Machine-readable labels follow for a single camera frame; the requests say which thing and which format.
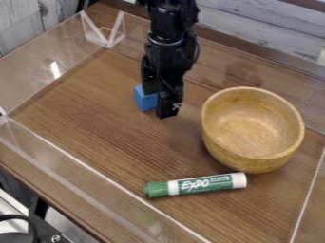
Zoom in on brown wooden bowl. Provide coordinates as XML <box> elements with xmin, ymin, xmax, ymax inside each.
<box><xmin>200</xmin><ymin>86</ymin><xmax>304</xmax><ymax>174</ymax></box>

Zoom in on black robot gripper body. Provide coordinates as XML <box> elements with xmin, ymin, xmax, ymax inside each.
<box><xmin>144</xmin><ymin>34</ymin><xmax>199</xmax><ymax>90</ymax></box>

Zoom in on black metal bracket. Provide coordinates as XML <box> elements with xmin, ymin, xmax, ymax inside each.
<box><xmin>29</xmin><ymin>198</ymin><xmax>73</xmax><ymax>243</ymax></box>

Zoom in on green Expo marker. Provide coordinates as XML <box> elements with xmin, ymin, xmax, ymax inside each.
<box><xmin>143</xmin><ymin>172</ymin><xmax>247</xmax><ymax>198</ymax></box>

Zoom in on black cable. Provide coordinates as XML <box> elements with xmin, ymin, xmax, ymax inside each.
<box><xmin>0</xmin><ymin>214</ymin><xmax>44</xmax><ymax>243</ymax></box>

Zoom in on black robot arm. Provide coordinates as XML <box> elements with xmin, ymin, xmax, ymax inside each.
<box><xmin>139</xmin><ymin>0</ymin><xmax>200</xmax><ymax>119</ymax></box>

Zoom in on clear acrylic tray wall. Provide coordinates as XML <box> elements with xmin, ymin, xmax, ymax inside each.
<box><xmin>0</xmin><ymin>9</ymin><xmax>325</xmax><ymax>243</ymax></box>

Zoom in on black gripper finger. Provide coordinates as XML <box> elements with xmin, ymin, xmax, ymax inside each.
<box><xmin>156</xmin><ymin>86</ymin><xmax>183</xmax><ymax>119</ymax></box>
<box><xmin>140</xmin><ymin>56</ymin><xmax>159</xmax><ymax>95</ymax></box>

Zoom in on blue foam block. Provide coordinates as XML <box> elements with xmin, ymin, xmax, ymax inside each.
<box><xmin>133</xmin><ymin>84</ymin><xmax>157</xmax><ymax>112</ymax></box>

